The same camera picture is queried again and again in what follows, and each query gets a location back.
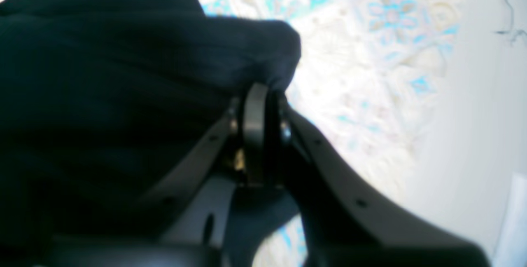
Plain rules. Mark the black T-shirt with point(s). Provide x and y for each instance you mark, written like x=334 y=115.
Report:
x=101 y=98

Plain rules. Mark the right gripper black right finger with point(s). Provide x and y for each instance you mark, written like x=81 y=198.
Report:
x=347 y=222

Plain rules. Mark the patterned tablecloth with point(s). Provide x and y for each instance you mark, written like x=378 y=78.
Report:
x=256 y=213

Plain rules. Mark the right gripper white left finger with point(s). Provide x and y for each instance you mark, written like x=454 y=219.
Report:
x=197 y=195

